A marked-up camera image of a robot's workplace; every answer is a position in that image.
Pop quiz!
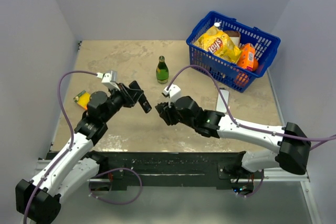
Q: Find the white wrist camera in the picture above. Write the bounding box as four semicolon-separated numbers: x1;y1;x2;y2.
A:
97;70;120;90
162;84;182;108

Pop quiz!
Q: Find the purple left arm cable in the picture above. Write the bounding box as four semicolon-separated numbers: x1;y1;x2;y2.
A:
23;70;99;224

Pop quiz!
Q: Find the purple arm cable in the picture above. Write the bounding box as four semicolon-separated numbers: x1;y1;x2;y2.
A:
23;70;99;224
166;65;336;151

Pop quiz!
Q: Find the yellow chips bag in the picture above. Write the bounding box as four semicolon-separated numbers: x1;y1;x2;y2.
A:
193;25;241;63

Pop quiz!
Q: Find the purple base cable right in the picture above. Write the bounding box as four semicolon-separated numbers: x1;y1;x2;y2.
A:
236;173;265;198

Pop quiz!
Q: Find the black remote control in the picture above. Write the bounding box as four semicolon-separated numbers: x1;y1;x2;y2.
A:
129;80;152;113

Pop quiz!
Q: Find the green glass bottle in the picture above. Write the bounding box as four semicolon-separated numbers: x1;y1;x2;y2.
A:
156;56;169;84

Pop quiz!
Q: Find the blue plastic shopping basket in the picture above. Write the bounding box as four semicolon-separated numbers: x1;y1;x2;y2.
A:
186;11;281;92

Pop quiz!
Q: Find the orange juice carton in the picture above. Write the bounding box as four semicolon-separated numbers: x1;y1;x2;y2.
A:
237;43;255;71

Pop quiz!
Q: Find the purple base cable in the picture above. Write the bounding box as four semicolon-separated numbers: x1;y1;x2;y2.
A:
88;167;142;206
236;173;265;198

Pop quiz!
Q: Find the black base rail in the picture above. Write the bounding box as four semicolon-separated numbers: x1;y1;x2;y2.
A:
84;151;263;195

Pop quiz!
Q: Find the orange fruit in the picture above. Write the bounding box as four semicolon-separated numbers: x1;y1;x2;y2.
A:
234;72;249;88

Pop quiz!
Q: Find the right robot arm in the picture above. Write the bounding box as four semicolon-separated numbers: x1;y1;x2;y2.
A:
155;96;311;178

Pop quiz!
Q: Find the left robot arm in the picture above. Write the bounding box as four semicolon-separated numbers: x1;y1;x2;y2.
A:
15;81;151;223

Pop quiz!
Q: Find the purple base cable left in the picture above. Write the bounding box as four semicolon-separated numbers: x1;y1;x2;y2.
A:
88;167;142;206

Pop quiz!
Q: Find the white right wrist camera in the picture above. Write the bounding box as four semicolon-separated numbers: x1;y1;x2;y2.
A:
162;84;182;108

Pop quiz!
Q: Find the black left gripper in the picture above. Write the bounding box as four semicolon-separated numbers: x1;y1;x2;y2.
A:
102;82;143;123

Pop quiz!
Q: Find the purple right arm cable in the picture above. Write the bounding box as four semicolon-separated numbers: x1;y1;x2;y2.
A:
166;65;336;151

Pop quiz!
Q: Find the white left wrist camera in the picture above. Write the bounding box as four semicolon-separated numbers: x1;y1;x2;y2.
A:
97;70;120;90

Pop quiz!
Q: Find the white rectangular box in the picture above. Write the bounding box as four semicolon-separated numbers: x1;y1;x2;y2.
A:
216;89;229;113

